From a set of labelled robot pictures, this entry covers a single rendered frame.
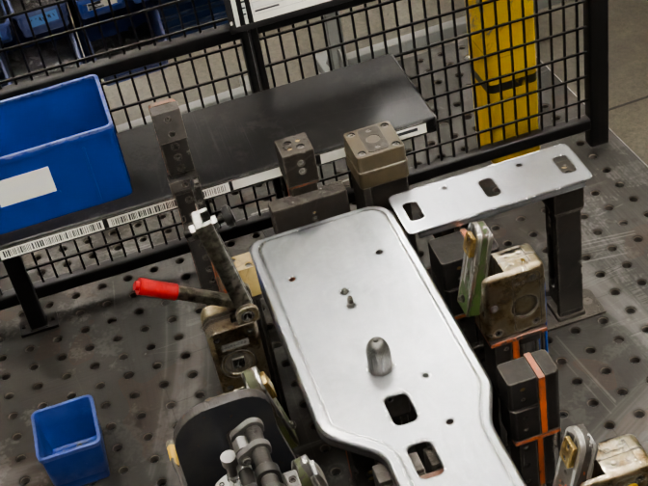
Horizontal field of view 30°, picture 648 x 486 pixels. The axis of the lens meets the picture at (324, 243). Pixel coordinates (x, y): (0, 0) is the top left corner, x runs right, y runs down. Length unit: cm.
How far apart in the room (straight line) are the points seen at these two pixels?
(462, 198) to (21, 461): 82
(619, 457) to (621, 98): 248
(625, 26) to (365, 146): 239
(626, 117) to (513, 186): 191
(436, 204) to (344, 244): 15
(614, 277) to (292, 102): 61
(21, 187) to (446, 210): 63
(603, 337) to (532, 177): 32
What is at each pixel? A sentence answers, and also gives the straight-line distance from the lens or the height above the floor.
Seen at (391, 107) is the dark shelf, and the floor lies 103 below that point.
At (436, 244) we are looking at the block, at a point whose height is 98.
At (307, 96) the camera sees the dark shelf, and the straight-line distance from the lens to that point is 201.
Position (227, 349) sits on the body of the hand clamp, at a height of 102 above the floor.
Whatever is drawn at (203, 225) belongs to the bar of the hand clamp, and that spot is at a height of 121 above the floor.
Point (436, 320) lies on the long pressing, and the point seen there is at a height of 100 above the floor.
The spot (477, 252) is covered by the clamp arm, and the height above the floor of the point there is 109.
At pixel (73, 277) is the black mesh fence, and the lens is 221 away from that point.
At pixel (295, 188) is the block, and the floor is 102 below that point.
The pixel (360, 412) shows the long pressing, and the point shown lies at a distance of 150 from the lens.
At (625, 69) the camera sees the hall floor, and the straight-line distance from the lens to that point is 391.
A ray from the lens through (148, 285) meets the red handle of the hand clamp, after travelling 153.
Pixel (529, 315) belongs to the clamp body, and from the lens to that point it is 165.
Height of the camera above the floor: 210
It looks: 39 degrees down
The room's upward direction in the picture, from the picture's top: 11 degrees counter-clockwise
